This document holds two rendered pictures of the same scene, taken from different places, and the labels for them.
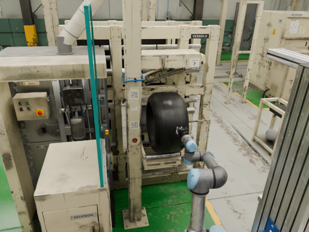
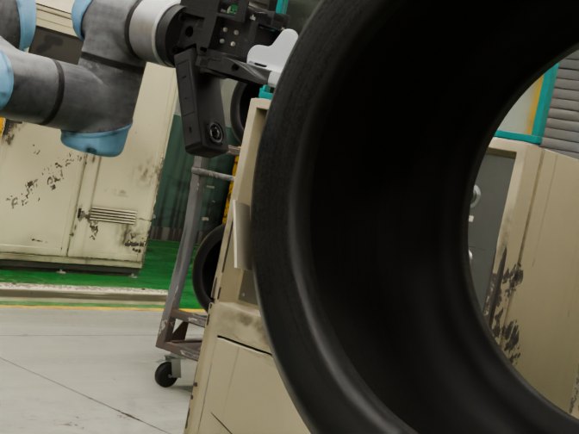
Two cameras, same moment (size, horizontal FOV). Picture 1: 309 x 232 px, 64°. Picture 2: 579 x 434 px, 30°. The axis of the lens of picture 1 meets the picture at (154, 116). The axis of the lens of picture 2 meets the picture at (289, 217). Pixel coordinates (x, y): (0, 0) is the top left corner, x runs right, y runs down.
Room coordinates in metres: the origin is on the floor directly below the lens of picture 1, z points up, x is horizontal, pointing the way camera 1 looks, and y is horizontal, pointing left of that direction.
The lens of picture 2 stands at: (2.66, -0.88, 1.17)
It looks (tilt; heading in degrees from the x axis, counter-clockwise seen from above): 3 degrees down; 140
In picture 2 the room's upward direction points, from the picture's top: 12 degrees clockwise
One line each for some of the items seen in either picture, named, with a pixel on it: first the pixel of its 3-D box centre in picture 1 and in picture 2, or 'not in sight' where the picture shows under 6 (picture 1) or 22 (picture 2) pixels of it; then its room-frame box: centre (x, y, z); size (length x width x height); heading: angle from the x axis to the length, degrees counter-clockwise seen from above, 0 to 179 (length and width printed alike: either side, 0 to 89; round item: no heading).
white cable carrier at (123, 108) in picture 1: (124, 126); not in sight; (1.98, 0.27, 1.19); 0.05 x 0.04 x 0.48; 12
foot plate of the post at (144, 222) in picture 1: (135, 217); not in sight; (2.03, 0.19, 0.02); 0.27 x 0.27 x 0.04; 12
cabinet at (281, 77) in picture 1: (293, 76); not in sight; (5.75, -3.27, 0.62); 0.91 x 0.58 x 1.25; 103
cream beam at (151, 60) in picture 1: (167, 59); not in sight; (2.42, -0.11, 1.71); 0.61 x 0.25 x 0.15; 102
